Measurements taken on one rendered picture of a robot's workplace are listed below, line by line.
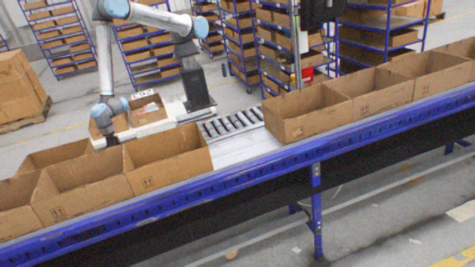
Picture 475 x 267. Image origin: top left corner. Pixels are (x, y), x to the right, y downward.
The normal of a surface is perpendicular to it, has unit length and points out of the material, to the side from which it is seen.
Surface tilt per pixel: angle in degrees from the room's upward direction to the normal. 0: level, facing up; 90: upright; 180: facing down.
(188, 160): 90
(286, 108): 89
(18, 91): 89
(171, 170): 90
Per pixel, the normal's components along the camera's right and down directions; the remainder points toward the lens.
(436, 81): 0.30, 0.44
